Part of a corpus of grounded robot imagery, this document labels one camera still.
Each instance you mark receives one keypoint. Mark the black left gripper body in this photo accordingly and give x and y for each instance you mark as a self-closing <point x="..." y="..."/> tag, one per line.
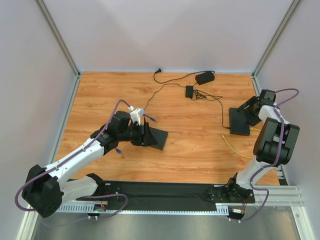
<point x="145" y="134"/>

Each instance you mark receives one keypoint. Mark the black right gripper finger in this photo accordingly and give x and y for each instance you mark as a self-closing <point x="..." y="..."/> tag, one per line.
<point x="248" y="104"/>
<point x="251" y="117"/>

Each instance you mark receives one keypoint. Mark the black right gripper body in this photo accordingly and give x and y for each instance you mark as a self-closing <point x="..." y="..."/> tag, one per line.
<point x="247" y="109"/>

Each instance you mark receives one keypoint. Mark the black network switch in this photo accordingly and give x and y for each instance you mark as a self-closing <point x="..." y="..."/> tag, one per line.
<point x="238" y="123"/>
<point x="161" y="137"/>

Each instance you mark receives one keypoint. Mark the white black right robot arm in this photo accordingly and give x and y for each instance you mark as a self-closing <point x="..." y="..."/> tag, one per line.
<point x="275" y="143"/>

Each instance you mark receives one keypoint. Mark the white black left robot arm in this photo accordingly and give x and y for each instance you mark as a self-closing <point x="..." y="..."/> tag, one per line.
<point x="46" y="188"/>

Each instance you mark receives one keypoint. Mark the large black power adapter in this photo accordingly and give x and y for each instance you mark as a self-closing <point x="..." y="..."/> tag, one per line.
<point x="204" y="78"/>

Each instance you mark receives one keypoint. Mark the small black power adapter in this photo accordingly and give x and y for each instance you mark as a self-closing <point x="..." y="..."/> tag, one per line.
<point x="189" y="91"/>

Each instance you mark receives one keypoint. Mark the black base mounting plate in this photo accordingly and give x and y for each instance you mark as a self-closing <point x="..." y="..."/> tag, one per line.
<point x="161" y="196"/>

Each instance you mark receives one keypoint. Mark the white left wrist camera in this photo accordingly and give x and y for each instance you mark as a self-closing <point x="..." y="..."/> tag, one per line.
<point x="136" y="114"/>

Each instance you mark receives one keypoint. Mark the aluminium right corner post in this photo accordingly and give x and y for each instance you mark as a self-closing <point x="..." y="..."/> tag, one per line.
<point x="276" y="36"/>

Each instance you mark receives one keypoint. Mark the aluminium corner post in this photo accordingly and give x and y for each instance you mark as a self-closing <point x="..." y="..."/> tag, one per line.
<point x="57" y="35"/>
<point x="276" y="36"/>

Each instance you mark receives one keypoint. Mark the aluminium frame rail front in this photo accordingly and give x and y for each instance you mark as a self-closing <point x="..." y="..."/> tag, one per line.
<point x="278" y="195"/>

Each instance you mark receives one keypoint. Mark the aluminium left corner post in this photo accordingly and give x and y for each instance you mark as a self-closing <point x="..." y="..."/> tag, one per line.
<point x="57" y="35"/>

